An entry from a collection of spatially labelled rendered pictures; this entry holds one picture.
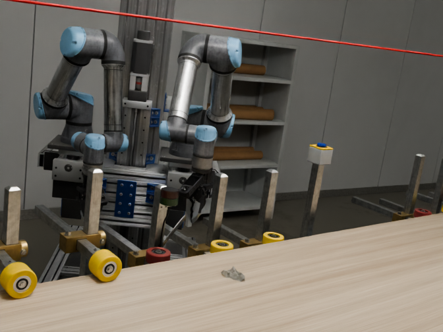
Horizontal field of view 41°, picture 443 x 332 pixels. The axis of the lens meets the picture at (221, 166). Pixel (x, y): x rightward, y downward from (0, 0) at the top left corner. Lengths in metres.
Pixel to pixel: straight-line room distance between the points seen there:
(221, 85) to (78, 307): 1.25
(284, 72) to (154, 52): 2.56
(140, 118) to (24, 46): 1.86
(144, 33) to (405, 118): 4.73
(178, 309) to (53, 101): 1.28
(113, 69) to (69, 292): 1.04
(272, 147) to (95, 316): 3.95
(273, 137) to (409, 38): 2.21
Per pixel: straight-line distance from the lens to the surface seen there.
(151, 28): 2.83
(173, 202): 1.93
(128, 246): 2.11
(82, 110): 2.71
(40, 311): 1.59
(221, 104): 2.58
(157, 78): 2.85
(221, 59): 2.39
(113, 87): 2.41
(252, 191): 5.60
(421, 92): 7.18
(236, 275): 1.85
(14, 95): 4.52
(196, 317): 1.60
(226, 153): 5.06
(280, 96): 5.28
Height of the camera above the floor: 1.65
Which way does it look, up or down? 14 degrees down
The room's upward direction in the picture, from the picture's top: 8 degrees clockwise
